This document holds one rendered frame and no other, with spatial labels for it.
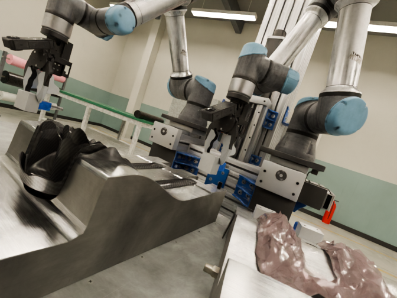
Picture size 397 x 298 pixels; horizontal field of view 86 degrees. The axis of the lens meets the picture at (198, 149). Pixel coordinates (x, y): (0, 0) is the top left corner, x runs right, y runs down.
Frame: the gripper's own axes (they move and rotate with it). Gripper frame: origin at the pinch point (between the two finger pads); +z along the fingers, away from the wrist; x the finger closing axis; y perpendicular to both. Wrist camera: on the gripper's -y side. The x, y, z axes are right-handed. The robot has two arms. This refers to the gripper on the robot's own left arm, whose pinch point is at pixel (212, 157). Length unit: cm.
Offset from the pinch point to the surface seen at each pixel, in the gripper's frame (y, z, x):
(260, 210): -1.4, 7.2, -19.4
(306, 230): 3.3, 7.5, -29.2
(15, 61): 26, -20, 546
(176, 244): -22.3, 15.1, -14.0
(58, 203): -42.2, 8.0, -9.0
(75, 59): 176, -90, 712
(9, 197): -46.2, 9.0, -5.0
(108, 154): -38.5, 0.5, -10.4
